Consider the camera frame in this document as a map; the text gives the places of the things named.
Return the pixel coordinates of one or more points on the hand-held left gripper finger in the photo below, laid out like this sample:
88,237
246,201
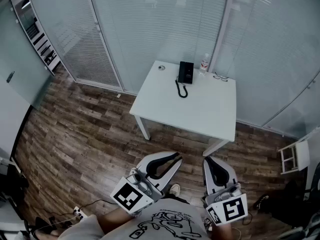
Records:
155,157
168,175

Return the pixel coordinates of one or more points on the white power strip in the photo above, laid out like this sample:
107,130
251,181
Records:
80,212

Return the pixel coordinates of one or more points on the white partition post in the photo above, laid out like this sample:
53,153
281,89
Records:
222,26

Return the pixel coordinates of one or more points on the person's white printed t-shirt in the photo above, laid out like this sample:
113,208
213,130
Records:
160,224

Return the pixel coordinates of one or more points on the frosted glass door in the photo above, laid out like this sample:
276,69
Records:
22,66

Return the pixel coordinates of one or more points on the black-framed glasses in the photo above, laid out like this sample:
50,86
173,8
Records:
221,77

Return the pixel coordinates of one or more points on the white wooden rack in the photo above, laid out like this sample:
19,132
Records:
300,155

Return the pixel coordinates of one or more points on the white table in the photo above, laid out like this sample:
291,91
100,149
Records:
190,106

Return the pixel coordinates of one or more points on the black telephone handset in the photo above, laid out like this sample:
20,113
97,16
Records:
181,71

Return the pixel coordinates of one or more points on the black office chair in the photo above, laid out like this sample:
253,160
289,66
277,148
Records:
295,201

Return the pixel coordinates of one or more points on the clear plastic water bottle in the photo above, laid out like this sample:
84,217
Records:
203,65

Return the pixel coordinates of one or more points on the clear glass panel white frame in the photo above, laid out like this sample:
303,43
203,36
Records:
35,31

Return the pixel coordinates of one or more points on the person's right forearm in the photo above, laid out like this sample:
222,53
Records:
222,232

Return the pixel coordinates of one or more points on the person's left forearm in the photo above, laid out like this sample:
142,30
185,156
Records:
112,219

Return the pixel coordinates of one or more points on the white venetian blind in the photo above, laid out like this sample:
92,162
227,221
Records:
75,34
270,46
155,21

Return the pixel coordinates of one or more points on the person's white shoe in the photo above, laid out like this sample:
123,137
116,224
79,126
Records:
175,189

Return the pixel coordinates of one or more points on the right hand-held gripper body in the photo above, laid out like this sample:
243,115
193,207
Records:
233,210

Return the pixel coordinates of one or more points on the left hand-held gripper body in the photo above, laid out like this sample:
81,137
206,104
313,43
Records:
130,196

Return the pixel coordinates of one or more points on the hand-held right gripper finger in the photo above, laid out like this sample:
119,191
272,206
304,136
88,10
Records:
207,179
232,177

